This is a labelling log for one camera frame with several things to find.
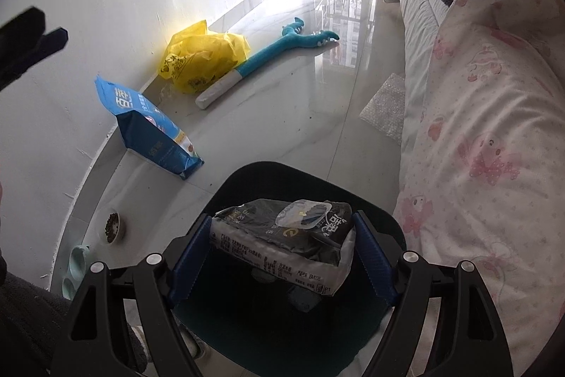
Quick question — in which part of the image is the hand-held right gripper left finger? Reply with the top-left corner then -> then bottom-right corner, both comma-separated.
50,213 -> 212,377

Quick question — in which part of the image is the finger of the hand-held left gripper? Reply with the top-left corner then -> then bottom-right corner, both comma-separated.
0,6 -> 47,56
0,28 -> 70,92

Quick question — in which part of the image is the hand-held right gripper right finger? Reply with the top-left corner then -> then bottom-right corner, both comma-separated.
352,210 -> 515,377

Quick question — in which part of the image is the black wet wipes packet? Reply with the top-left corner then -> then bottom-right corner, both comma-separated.
209,198 -> 357,297

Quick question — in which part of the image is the black trash bin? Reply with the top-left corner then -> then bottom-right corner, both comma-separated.
176,161 -> 408,377

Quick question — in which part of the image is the person's white shoe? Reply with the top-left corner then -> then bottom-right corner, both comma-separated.
131,324 -> 204,365

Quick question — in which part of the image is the pet food bowl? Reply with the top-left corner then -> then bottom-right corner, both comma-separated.
103,207 -> 129,246

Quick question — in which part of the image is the pale green double bowl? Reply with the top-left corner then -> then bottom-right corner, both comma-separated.
61,243 -> 92,295

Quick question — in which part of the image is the blue pet food bag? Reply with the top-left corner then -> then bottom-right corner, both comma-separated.
94,75 -> 205,182

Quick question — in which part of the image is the bubble wrap sheet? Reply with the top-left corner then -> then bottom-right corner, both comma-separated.
359,72 -> 408,140

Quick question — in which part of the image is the yellow plastic bag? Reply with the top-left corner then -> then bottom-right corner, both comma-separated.
158,19 -> 251,96

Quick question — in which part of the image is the person's dark grey clothing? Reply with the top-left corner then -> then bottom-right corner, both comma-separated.
0,271 -> 147,377

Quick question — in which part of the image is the pink printed blanket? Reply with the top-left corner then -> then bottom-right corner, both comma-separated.
392,0 -> 565,377

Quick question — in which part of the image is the teal dinosaur grabber toy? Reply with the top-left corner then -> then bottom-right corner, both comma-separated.
195,17 -> 341,111

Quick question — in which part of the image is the white quilted mattress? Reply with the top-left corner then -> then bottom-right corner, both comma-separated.
379,0 -> 452,149

